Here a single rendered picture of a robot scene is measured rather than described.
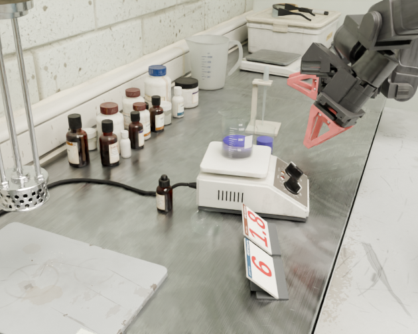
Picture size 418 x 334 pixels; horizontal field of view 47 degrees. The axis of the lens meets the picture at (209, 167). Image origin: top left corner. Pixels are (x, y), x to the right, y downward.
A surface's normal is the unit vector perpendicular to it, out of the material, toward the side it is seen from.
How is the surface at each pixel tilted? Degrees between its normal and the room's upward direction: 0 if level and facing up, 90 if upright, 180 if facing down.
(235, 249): 0
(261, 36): 94
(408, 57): 79
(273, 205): 90
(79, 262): 0
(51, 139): 90
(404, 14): 87
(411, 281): 0
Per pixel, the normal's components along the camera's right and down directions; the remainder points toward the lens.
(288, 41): -0.44, 0.45
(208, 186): -0.18, 0.44
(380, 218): 0.02, -0.89
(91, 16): 0.92, 0.20
